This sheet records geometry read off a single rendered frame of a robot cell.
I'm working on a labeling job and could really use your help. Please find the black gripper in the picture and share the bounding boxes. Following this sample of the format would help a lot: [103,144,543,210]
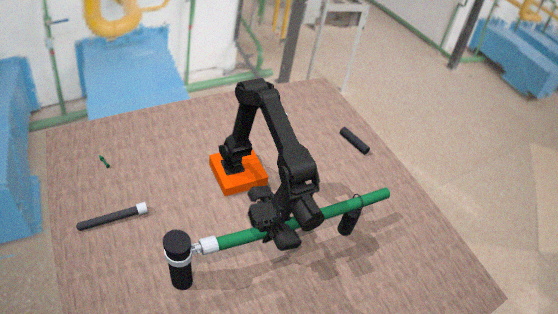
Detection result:
[247,186,301,251]

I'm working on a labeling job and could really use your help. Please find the green cylinder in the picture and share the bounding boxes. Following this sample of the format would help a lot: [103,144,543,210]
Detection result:
[216,187,390,251]

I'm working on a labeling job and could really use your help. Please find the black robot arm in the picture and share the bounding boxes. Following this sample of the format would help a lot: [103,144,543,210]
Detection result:
[219,78,325,232]

